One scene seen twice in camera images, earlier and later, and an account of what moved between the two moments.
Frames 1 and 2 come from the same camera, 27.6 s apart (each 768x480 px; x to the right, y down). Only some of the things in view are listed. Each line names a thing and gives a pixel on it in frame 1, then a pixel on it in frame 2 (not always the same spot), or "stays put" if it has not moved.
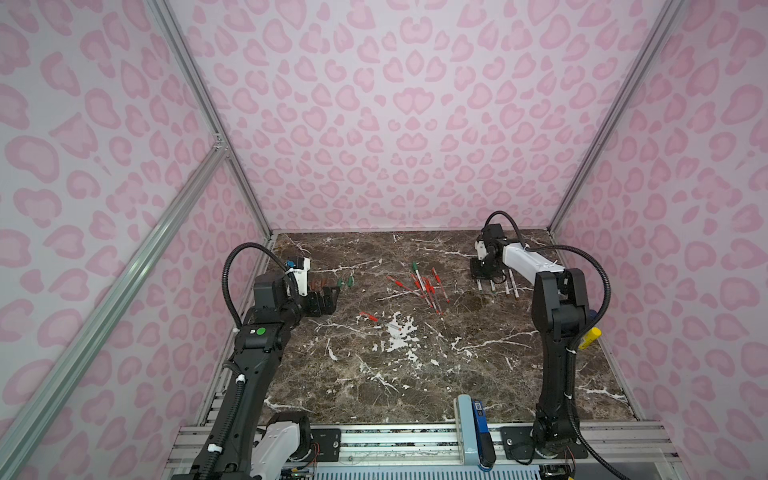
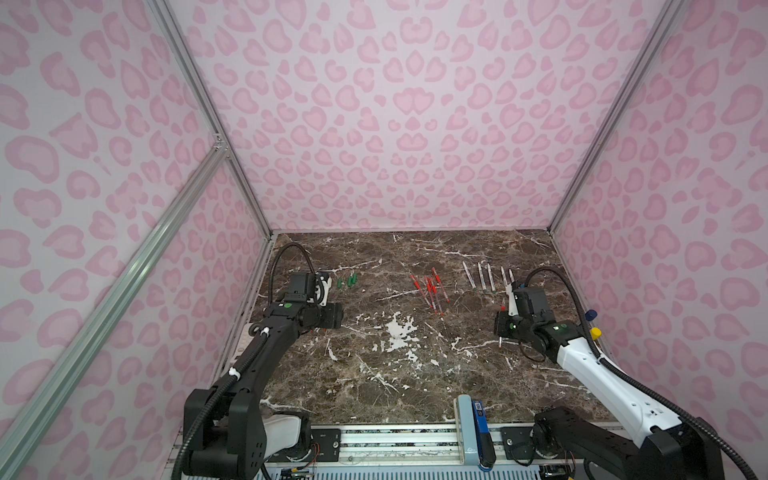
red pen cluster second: (438, 279) stays put
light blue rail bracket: (469, 436) stays put
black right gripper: (477, 273) → (499, 323)
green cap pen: (415, 268) → (468, 275)
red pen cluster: (432, 293) → (417, 286)
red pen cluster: (431, 290) stays put
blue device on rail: (485, 446) stays put
